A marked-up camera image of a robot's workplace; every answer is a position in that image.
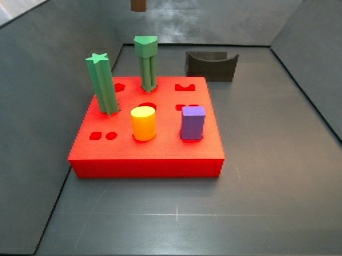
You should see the brown hexagon block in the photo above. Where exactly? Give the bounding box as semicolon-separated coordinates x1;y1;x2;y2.
131;0;147;12

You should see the red shape board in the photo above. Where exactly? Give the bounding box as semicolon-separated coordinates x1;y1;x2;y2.
68;77;224;178

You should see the purple square block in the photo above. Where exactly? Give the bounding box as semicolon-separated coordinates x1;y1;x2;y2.
180;106;206;140

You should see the yellow cylinder block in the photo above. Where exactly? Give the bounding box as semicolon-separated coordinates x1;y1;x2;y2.
131;106;156;141

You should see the black curved holder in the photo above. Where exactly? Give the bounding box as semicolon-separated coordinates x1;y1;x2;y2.
186;51;239;82

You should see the green star block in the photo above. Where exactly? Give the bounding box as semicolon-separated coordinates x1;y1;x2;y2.
85;53;119;115

